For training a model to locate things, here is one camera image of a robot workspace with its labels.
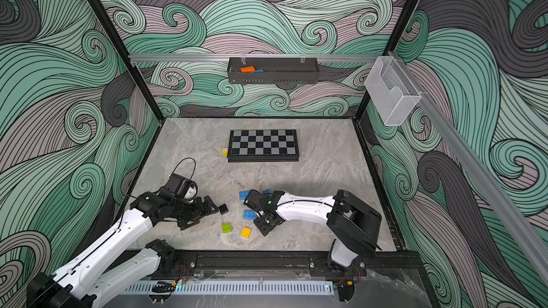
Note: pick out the aluminium rail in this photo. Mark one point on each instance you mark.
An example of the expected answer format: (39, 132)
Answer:
(524, 234)
(195, 57)

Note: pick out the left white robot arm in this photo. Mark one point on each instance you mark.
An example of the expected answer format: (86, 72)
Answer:
(89, 280)

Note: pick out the black lego brick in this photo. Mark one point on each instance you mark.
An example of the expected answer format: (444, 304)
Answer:
(223, 209)

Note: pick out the white slotted cable duct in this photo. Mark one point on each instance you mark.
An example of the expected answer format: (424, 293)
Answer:
(238, 287)

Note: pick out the aluminium rail back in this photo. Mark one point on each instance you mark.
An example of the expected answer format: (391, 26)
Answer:
(195, 57)

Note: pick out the clear plastic wall holder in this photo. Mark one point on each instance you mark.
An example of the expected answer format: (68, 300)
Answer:
(392, 90)

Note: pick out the aluminium rail right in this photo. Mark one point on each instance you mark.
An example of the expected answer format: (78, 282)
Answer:
(524, 234)

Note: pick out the green lego brick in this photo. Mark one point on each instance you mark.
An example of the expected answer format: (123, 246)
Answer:
(227, 228)

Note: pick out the yellow lego brick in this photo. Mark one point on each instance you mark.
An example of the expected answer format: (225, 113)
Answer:
(246, 232)

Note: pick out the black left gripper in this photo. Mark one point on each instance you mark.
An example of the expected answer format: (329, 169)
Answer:
(200, 212)

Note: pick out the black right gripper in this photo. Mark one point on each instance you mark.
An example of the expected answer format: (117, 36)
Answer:
(264, 225)

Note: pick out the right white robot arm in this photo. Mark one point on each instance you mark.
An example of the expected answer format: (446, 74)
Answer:
(355, 224)

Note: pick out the black corner frame post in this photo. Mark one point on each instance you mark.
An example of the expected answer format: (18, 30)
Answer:
(122, 51)
(391, 42)

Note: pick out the black chessboard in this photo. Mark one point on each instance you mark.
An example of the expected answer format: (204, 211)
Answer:
(274, 145)

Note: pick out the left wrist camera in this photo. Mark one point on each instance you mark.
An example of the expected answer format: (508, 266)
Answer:
(181, 188)

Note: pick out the black corner frame post right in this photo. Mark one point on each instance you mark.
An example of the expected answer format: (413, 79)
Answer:
(391, 42)

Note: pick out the black wall tray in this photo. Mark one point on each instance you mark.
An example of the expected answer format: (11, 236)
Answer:
(284, 72)

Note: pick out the black corner frame post left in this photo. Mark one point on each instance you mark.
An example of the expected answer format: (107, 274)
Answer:
(122, 51)

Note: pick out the blue long lego brick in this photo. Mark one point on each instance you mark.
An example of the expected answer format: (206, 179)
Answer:
(249, 215)

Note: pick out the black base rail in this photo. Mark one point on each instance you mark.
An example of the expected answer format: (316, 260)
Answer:
(313, 263)

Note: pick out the orange block in tray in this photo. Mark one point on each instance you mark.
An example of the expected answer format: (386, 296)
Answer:
(248, 69)

